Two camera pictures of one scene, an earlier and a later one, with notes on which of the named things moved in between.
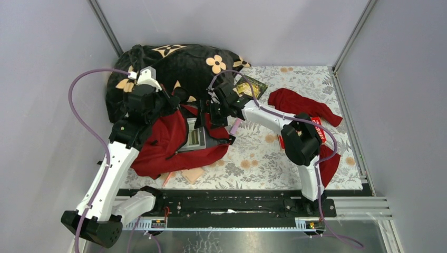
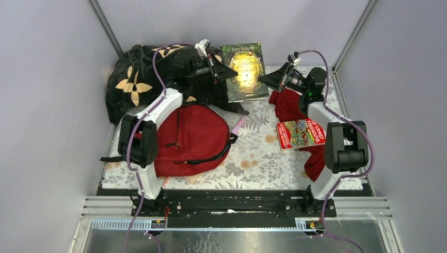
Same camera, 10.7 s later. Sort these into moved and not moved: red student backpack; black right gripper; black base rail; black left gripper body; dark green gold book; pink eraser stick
Moved: dark green gold book; black right gripper; black left gripper body; red student backpack
Not moved: black base rail; pink eraser stick
